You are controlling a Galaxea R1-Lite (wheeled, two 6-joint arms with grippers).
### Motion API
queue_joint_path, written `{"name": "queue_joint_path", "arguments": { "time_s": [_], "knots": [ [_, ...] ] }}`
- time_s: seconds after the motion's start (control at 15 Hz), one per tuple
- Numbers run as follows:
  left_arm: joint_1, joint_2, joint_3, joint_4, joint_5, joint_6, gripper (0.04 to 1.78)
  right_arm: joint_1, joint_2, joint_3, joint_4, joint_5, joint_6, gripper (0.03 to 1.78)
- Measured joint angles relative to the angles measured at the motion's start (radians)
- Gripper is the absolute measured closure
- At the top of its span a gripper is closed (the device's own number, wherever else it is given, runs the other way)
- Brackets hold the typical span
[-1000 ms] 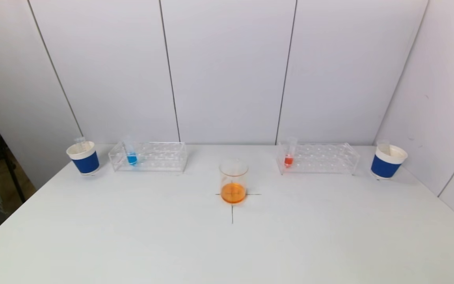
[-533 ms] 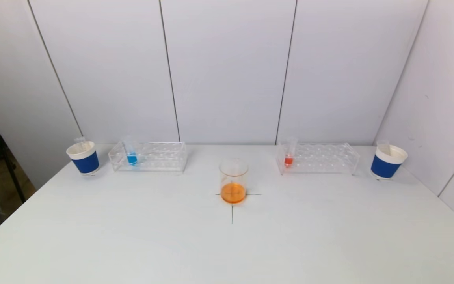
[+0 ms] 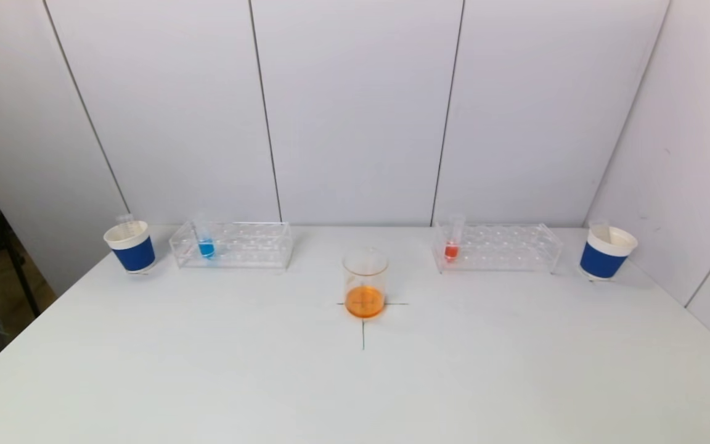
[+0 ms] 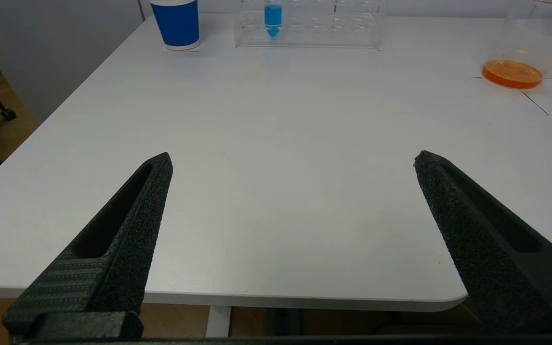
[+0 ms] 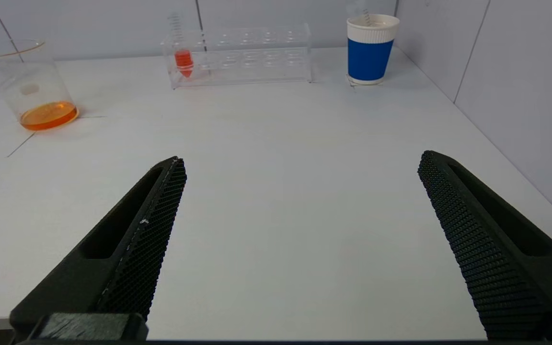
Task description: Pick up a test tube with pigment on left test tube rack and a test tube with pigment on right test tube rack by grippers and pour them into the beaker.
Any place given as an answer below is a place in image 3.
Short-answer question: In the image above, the clear glass beaker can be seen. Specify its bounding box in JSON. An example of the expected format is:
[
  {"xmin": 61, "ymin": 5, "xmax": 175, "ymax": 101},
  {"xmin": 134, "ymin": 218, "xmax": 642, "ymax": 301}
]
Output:
[{"xmin": 342, "ymin": 247, "xmax": 389, "ymax": 320}]

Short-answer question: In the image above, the test tube with blue pigment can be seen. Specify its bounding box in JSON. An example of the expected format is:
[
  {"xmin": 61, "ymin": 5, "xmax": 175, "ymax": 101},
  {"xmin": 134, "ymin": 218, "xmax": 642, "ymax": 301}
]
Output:
[{"xmin": 194, "ymin": 213, "xmax": 216, "ymax": 260}]

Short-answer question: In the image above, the clear acrylic test tube rack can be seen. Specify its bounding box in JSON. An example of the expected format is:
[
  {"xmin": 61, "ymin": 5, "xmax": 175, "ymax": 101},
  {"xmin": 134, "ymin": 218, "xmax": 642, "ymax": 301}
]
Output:
[
  {"xmin": 433, "ymin": 222, "xmax": 565, "ymax": 274},
  {"xmin": 168, "ymin": 221, "xmax": 294, "ymax": 270}
]

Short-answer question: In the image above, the blue and white paper cup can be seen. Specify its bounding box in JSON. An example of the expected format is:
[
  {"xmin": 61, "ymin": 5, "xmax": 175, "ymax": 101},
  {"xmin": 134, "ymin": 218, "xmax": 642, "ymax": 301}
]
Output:
[
  {"xmin": 103, "ymin": 220, "xmax": 157, "ymax": 273},
  {"xmin": 579, "ymin": 225, "xmax": 639, "ymax": 281}
]

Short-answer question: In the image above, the black chair base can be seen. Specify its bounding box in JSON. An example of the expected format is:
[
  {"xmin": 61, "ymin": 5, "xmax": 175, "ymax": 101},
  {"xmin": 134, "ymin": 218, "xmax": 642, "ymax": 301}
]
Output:
[{"xmin": 0, "ymin": 213, "xmax": 41, "ymax": 318}]

